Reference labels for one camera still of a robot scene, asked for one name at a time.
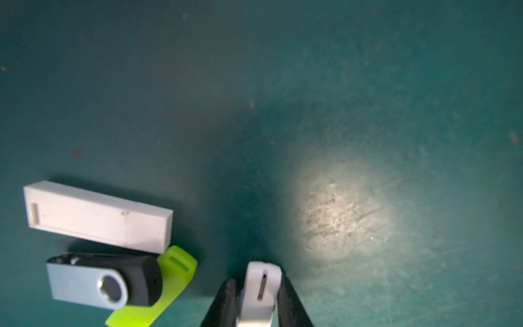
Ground white capsule usb drive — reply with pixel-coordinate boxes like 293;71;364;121
237;262;283;327

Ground green usb drive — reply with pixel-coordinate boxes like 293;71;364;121
105;246;197;327

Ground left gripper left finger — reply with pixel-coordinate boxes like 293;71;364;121
200;278;238;327

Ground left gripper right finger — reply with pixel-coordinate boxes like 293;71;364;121
277;276;313;327

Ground black swivel usb drive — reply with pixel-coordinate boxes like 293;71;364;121
46;253;163;311

